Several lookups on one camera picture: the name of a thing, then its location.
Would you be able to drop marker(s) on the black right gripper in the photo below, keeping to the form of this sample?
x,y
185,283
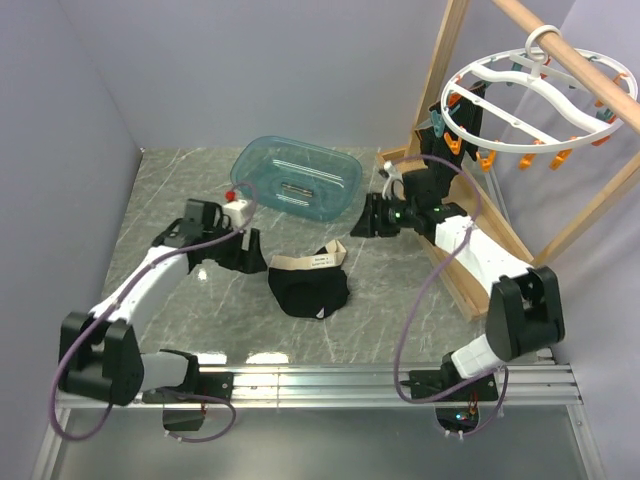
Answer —
x,y
385,230

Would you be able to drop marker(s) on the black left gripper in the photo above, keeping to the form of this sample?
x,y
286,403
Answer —
x,y
249,261

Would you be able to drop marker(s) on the black underwear beige waistband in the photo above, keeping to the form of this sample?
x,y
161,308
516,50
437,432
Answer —
x,y
310,287

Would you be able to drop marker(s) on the white round clip hanger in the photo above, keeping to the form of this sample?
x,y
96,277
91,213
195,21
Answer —
x,y
523,101

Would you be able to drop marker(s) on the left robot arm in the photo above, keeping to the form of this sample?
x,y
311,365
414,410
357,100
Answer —
x,y
99,353

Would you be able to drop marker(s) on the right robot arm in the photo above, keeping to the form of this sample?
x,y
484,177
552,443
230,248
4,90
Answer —
x,y
524,310

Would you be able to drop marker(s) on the black hanging underwear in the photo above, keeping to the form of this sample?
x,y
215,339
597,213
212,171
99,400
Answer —
x,y
437,139

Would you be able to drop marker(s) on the orange hanger clip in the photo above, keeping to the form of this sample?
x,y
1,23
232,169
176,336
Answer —
x,y
485,159
559,159
453,144
527,159

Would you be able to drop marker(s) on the teal hanger clip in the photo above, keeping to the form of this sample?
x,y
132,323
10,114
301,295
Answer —
x,y
438,123

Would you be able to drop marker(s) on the teal transparent plastic bin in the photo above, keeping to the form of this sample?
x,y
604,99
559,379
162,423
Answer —
x,y
297,178

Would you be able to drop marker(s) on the wooden drying rack frame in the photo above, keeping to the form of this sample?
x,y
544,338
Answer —
x,y
465,291

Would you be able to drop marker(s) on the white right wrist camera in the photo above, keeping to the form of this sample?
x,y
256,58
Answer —
x,y
391,175

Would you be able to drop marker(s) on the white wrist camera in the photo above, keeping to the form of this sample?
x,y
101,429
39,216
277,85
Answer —
x,y
391,175
237,210

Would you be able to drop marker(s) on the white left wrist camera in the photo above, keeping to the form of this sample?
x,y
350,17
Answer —
x,y
237,210

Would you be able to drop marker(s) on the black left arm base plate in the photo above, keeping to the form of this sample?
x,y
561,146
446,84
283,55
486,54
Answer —
x,y
217,385

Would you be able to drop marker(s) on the aluminium mounting rail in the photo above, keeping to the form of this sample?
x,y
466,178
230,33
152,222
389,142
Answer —
x,y
338,422

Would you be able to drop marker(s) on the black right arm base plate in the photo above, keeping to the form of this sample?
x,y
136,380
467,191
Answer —
x,y
426,383

